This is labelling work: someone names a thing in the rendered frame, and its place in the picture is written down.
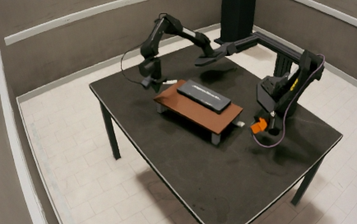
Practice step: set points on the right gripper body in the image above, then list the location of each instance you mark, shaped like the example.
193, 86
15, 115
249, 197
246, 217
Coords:
158, 78

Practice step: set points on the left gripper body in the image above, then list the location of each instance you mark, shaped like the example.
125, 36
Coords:
263, 121

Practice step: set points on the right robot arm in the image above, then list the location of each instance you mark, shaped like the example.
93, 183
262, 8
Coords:
149, 47

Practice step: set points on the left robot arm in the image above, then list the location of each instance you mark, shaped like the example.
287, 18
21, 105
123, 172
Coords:
291, 88

